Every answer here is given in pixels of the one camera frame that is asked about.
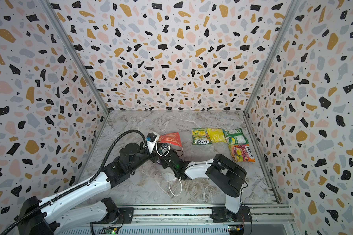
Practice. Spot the green mango tea candy packet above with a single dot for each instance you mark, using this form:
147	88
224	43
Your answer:
200	136

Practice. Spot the green snack packet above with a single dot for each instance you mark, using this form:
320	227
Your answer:
235	137

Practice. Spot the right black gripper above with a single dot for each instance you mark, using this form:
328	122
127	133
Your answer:
163	162

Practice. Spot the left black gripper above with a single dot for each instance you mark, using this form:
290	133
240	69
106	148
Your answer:
154	155

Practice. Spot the green circuit board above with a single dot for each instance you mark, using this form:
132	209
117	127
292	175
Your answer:
110	231
236	230

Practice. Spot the red paper gift bag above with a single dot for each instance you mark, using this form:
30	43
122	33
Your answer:
167	174

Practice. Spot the left green circuit board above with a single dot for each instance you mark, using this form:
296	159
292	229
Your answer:
110	231

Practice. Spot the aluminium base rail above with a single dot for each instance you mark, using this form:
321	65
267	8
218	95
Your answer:
267	219

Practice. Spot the orange fruits candy packet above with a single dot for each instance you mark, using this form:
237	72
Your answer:
241	153

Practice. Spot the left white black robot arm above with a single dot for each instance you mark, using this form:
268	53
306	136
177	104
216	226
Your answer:
58	213

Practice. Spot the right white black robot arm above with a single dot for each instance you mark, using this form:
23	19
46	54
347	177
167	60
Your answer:
227	175

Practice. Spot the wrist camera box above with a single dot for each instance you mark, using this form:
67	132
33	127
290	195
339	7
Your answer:
163	149
152	139

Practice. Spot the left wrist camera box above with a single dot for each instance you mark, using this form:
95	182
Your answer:
152	139

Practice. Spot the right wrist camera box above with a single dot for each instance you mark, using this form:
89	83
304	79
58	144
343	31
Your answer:
163	149

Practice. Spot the yellow snack packet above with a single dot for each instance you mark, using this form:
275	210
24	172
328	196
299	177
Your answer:
216	135

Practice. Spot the right green circuit board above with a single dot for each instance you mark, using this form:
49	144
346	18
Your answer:
236	230

